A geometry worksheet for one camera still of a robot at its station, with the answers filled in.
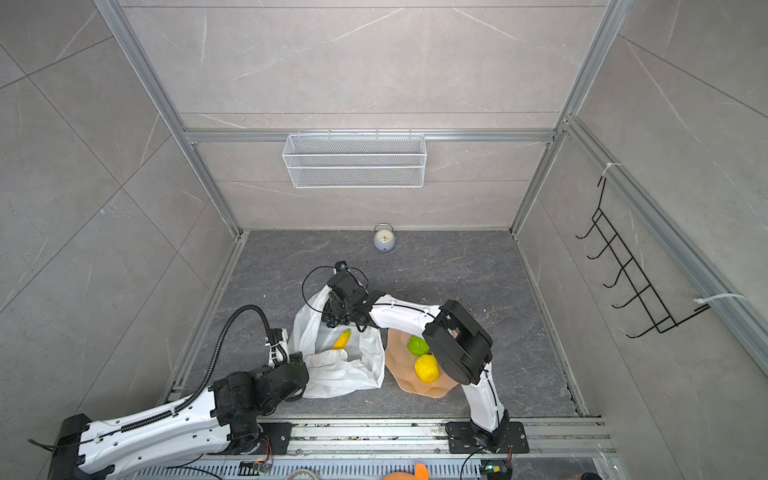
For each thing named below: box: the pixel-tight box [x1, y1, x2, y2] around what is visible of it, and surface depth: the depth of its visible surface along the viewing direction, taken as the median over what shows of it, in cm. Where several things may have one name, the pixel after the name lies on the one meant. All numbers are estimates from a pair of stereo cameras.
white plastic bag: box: [288, 285, 385, 399], surface depth 80 cm
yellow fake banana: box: [332, 328, 351, 350], surface depth 90 cm
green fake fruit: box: [407, 336, 430, 356], surface depth 85 cm
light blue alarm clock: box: [373, 222, 396, 252], surface depth 116 cm
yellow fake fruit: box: [414, 354, 440, 383], surface depth 81 cm
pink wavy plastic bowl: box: [385, 329, 459, 398], surface depth 83 cm
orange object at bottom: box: [383, 462, 429, 480], surface depth 67 cm
